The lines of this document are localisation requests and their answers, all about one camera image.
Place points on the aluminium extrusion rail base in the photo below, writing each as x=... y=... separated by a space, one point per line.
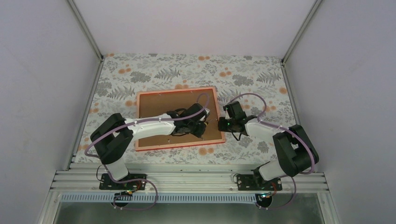
x=181 y=178

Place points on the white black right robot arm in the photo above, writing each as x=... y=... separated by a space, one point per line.
x=294 y=151

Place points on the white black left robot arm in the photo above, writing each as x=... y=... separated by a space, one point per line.
x=112 y=138

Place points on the left aluminium corner post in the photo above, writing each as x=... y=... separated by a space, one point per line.
x=85 y=29

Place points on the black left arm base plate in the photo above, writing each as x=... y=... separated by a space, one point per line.
x=131 y=182

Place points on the grey slotted cable duct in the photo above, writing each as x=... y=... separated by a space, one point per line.
x=80 y=197

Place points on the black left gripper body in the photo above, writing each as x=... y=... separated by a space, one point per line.
x=197 y=132

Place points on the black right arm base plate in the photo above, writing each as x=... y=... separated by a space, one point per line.
x=253 y=183

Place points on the aluminium corner post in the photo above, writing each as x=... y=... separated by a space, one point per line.
x=85 y=29
x=312 y=12

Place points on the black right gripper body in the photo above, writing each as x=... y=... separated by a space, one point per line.
x=230 y=127

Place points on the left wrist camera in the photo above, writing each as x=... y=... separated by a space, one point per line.
x=206 y=112

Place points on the right aluminium corner post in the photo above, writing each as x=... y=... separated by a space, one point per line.
x=312 y=12

